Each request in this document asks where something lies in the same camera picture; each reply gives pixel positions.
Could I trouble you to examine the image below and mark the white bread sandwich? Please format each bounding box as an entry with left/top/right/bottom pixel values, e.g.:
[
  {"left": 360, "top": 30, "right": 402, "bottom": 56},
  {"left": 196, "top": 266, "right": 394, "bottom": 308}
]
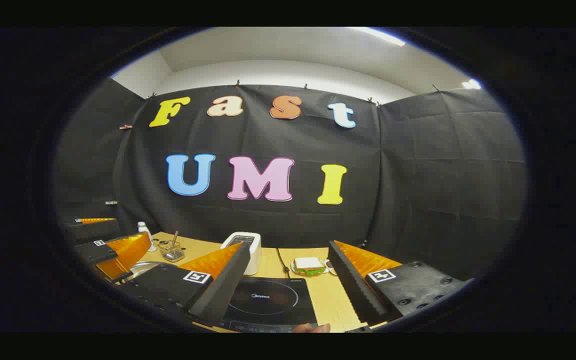
[{"left": 294, "top": 257, "right": 326, "bottom": 276}]

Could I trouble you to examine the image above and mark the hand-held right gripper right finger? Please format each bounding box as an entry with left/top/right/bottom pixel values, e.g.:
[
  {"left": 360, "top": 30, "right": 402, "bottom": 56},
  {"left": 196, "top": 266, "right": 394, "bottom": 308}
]
[{"left": 327, "top": 240, "right": 469, "bottom": 327}]

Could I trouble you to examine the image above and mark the clear wire utensil holder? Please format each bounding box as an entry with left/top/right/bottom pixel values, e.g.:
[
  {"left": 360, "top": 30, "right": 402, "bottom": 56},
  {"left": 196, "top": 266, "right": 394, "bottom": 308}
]
[{"left": 157, "top": 240, "right": 186, "bottom": 263}]

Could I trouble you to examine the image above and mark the white toaster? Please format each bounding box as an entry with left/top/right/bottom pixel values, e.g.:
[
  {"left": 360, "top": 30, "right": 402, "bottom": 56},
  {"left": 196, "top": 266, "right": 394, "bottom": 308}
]
[{"left": 220, "top": 231, "right": 263, "bottom": 276}]

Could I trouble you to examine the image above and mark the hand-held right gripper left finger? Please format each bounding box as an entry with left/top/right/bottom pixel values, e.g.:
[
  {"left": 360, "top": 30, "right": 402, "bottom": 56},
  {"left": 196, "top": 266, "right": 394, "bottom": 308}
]
[{"left": 118, "top": 242, "right": 252, "bottom": 328}]

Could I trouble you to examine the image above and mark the black power cable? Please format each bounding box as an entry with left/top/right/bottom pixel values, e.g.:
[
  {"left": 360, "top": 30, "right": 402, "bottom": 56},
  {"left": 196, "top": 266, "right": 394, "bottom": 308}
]
[{"left": 275, "top": 247, "right": 292, "bottom": 279}]

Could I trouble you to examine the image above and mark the black backdrop cloth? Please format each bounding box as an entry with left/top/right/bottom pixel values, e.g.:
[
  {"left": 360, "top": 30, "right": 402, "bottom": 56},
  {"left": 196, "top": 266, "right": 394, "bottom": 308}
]
[{"left": 53, "top": 77, "right": 528, "bottom": 281}]

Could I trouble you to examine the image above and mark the white drink bottle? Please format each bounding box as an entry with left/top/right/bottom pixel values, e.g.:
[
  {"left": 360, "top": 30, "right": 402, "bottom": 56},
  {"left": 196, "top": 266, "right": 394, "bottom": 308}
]
[{"left": 137, "top": 221, "right": 159, "bottom": 253}]

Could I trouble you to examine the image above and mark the black induction cooktop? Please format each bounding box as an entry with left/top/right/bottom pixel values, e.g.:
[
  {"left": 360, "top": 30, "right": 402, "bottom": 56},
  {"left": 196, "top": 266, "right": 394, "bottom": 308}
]
[{"left": 220, "top": 276, "right": 319, "bottom": 333}]

